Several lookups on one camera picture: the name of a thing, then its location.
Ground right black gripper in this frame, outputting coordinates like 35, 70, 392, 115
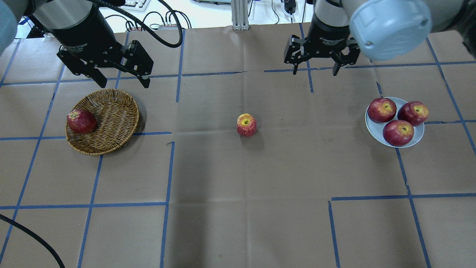
284, 15, 360, 76

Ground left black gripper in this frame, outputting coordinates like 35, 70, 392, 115
57, 22, 154, 88

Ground yellow-red apple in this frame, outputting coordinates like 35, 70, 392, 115
237, 113, 257, 137

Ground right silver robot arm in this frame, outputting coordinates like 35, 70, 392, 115
284, 0, 476, 75

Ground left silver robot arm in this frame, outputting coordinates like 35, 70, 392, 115
1, 0, 154, 88

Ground round wicker basket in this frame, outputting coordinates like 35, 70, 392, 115
65, 89, 140, 156

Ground dark red apple in basket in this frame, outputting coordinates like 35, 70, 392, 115
67, 109, 97, 134

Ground red apple on plate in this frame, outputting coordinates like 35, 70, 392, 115
397, 101, 430, 127
382, 120, 414, 147
367, 98, 397, 123

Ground light blue plate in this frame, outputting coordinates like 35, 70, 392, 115
364, 97, 425, 148

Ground white keyboard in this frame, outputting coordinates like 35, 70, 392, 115
121, 0, 151, 12

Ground black braided cable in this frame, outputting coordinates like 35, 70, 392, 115
89, 0, 183, 48

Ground aluminium frame post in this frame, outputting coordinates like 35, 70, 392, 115
231, 0, 250, 31

